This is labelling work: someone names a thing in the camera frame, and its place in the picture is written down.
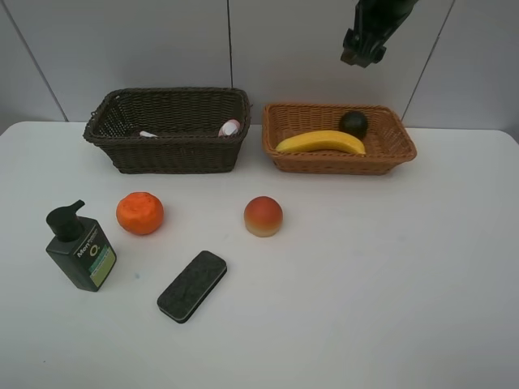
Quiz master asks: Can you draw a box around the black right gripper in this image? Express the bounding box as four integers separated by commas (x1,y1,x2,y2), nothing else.
341,0,418,68

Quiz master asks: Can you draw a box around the dark avocado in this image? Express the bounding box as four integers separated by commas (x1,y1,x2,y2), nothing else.
339,111,368,140

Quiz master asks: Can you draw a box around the yellow banana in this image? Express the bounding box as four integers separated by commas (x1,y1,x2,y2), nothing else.
276,130,366,155

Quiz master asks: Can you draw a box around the red yellow peach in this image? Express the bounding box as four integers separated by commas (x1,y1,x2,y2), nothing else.
243,196,283,237

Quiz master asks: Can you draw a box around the dark green pump bottle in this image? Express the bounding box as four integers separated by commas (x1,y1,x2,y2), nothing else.
45,200,117,292

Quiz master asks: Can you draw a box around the light brown wicker basket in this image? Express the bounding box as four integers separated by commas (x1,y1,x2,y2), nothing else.
262,103,417,175

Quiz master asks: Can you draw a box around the pink white small bottle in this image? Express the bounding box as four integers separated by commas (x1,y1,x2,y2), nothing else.
218,119,241,137

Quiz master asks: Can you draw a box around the dark brown wicker basket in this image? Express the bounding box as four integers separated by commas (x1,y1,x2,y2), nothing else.
84,87,251,174

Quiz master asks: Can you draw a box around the orange tangerine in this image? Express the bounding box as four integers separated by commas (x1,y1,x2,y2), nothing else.
116,192,165,235

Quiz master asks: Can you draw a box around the black whiteboard eraser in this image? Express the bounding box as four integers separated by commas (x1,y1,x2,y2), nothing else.
157,250,227,323

